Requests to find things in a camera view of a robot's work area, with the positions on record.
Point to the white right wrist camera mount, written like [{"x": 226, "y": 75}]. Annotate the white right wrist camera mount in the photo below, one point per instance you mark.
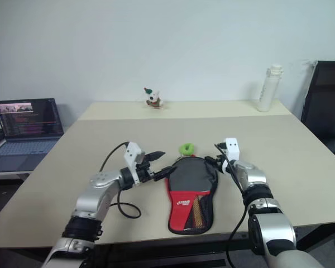
[{"x": 231, "y": 146}]

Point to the white side desk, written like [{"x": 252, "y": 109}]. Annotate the white side desk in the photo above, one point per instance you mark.
[{"x": 5, "y": 175}]

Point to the white plush dog toy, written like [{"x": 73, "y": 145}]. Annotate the white plush dog toy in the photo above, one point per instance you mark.
[{"x": 153, "y": 97}]

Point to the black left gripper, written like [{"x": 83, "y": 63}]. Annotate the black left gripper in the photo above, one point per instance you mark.
[{"x": 143, "y": 173}]

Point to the white water bottle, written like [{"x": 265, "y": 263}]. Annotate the white water bottle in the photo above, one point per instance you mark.
[{"x": 265, "y": 97}]

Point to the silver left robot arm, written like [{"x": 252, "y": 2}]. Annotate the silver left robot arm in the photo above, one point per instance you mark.
[{"x": 92, "y": 201}]

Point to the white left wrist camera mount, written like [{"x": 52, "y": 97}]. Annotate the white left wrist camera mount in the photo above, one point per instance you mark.
[{"x": 132, "y": 150}]

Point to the black office chair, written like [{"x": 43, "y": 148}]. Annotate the black office chair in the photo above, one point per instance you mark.
[{"x": 329, "y": 97}]

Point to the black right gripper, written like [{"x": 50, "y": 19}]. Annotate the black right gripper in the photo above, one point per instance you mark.
[{"x": 220, "y": 163}]

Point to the black and red paddle case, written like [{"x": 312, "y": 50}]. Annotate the black and red paddle case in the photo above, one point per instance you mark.
[{"x": 181, "y": 203}]

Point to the open grey laptop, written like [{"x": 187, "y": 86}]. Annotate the open grey laptop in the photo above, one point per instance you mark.
[{"x": 30, "y": 117}]

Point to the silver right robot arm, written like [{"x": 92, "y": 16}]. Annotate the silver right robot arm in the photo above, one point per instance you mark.
[{"x": 270, "y": 229}]

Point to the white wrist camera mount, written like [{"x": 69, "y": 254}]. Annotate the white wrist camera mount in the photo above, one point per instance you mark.
[
  {"x": 231, "y": 146},
  {"x": 132, "y": 150}
]

